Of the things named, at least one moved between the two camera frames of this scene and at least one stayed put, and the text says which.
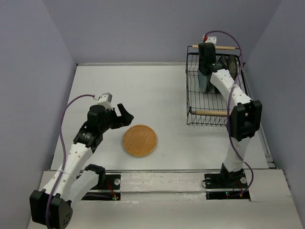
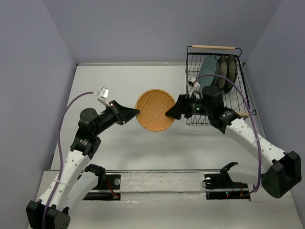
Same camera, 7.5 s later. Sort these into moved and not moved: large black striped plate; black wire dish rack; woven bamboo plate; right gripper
Moved: right gripper; woven bamboo plate
Not moved: large black striped plate; black wire dish rack
